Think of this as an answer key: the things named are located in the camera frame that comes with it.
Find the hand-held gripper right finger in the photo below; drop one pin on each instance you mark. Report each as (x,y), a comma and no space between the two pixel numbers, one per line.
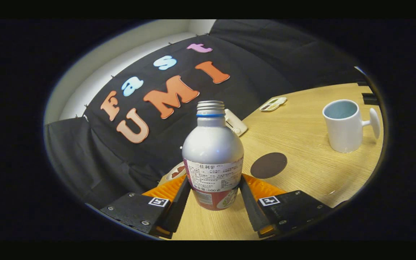
(253,213)

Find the silver juice bottle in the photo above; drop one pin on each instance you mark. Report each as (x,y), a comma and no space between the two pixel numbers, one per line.
(211,144)

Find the black table clamp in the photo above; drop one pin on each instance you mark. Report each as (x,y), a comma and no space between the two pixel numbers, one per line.
(369,98)
(362,83)

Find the white toaster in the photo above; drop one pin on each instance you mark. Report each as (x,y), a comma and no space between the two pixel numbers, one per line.
(237,126)

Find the white divided sauce tray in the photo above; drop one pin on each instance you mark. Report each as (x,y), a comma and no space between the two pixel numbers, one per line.
(273,104)

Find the white round plate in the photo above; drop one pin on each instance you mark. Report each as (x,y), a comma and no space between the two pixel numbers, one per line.
(170,176)

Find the white cup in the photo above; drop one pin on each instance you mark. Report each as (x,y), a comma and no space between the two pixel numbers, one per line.
(343,133)

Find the black backdrop cloth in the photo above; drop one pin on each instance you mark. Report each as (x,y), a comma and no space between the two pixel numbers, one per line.
(265,65)

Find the dark brown round coaster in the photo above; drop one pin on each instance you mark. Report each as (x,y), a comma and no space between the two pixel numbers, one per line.
(268,165)

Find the wooden table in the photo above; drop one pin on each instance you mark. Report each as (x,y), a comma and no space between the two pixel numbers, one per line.
(302,173)

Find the reddish brown food piece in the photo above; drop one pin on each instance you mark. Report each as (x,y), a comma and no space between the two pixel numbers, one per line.
(178,172)

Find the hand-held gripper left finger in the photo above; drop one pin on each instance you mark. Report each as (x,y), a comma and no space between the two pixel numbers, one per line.
(179,209)

